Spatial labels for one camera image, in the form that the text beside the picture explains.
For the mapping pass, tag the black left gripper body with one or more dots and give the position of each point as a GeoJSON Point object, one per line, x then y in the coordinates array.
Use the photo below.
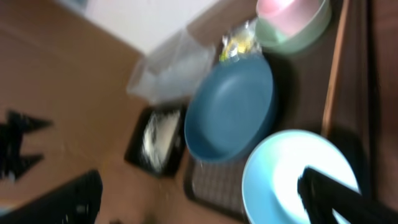
{"type": "Point", "coordinates": [17, 125]}

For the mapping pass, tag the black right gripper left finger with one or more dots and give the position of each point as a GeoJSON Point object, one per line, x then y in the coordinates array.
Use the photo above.
{"type": "Point", "coordinates": [77, 201]}

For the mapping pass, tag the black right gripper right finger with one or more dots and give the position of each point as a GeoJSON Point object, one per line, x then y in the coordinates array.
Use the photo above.
{"type": "Point", "coordinates": [321, 196]}

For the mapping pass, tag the light blue bowl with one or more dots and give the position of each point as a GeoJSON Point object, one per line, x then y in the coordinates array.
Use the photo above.
{"type": "Point", "coordinates": [271, 174]}

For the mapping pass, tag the white rice pile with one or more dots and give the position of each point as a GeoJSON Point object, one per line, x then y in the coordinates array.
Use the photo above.
{"type": "Point", "coordinates": [157, 139]}

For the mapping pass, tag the dark blue bowl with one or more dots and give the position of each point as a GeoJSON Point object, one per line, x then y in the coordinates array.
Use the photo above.
{"type": "Point", "coordinates": [233, 110]}

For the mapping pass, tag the pink cup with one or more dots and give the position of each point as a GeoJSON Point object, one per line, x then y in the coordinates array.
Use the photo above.
{"type": "Point", "coordinates": [287, 16]}

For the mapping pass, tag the black waste tray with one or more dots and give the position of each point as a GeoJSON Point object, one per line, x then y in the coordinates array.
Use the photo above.
{"type": "Point", "coordinates": [133, 154]}

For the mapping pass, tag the wooden chopstick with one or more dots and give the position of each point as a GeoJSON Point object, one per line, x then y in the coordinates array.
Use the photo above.
{"type": "Point", "coordinates": [334, 72]}

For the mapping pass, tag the brown serving tray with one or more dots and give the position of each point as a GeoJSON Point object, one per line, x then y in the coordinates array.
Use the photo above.
{"type": "Point", "coordinates": [302, 81]}

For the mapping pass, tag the clear plastic bin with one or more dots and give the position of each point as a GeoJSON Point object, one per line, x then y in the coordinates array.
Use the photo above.
{"type": "Point", "coordinates": [174, 70]}

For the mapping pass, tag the green bowl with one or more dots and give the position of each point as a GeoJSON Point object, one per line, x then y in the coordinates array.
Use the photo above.
{"type": "Point", "coordinates": [272, 40]}

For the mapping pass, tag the yellow snack wrapper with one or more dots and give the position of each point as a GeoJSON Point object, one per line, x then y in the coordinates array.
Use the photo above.
{"type": "Point", "coordinates": [240, 41]}

